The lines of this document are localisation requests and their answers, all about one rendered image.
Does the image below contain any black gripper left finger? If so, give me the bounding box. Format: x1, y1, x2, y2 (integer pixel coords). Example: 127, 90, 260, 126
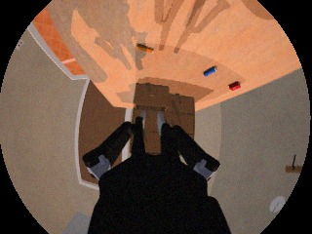
82, 110, 147, 183

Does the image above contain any blue battery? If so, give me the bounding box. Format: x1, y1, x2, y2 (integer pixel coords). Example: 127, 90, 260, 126
204, 67, 217, 76

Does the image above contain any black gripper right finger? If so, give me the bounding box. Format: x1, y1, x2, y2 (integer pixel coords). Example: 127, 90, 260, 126
157, 112, 220, 183

